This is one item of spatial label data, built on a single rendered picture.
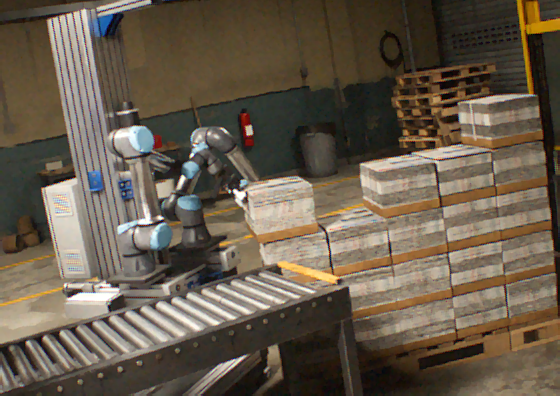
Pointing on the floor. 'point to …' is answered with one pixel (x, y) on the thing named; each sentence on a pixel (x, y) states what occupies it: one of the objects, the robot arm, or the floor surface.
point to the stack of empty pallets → (434, 101)
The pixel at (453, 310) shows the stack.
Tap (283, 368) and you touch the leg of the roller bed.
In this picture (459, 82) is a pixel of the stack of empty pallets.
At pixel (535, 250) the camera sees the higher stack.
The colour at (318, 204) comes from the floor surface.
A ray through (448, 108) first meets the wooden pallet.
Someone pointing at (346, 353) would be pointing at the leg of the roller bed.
